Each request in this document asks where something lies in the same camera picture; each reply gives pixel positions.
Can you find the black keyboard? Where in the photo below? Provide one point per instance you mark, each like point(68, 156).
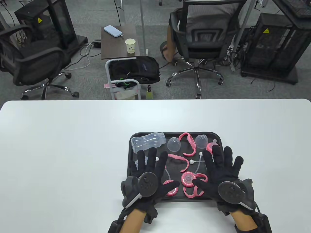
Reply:
point(301, 9)

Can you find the brown side table white frame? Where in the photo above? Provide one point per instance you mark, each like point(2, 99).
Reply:
point(114, 48)

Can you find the grey slanted desk leg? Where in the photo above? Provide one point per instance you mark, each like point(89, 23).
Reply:
point(235, 60)

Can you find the black plastic tray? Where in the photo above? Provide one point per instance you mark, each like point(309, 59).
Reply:
point(176, 176)

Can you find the pink tape piece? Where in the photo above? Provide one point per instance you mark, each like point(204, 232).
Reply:
point(107, 86)

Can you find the small yellow-green bottle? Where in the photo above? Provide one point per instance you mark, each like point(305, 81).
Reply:
point(149, 95)

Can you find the white plastic bag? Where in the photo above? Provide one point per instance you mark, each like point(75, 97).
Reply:
point(124, 94)

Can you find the black mesh equipment cabinet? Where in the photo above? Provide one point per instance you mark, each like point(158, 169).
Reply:
point(60, 21)
point(274, 48)

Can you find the clear plastic baby bottle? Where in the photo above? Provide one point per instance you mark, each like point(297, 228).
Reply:
point(146, 160)
point(145, 143)

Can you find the pink collar with nipple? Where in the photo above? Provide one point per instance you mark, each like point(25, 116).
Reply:
point(188, 179)
point(211, 146)
point(171, 193)

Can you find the white paper cup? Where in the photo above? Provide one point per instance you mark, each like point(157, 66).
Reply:
point(130, 47)

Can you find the black wrist battery box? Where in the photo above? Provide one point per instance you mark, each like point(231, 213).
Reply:
point(114, 227)
point(264, 223)

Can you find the white desk leg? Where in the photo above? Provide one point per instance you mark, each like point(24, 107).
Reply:
point(122, 12)

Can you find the grey handheld controller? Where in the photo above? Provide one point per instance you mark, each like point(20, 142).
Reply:
point(148, 184)
point(230, 191)

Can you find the light blue power bank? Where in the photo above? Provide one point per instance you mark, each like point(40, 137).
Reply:
point(112, 31)

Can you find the person's right hand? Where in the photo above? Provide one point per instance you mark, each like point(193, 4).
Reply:
point(218, 167)

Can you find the green clip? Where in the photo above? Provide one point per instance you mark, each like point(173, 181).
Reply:
point(125, 85)

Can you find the clear dome bottle cap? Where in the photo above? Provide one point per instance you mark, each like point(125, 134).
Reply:
point(201, 142)
point(174, 145)

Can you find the black sandal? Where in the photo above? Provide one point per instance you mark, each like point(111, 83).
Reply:
point(162, 49)

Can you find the person's left forearm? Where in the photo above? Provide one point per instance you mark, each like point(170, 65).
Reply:
point(132, 223)

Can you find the black mesh office chair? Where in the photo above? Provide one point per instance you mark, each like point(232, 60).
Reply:
point(36, 63)
point(209, 36)

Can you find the grey metal pole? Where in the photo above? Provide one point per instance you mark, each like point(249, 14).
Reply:
point(142, 24)

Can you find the person's left hand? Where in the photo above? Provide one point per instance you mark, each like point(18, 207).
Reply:
point(150, 162)

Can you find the black backpack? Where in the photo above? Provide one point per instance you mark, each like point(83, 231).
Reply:
point(145, 70)

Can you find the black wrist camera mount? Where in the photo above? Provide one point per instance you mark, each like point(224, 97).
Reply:
point(223, 210)
point(151, 214)

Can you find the black power strip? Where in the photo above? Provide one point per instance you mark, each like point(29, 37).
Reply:
point(97, 44)

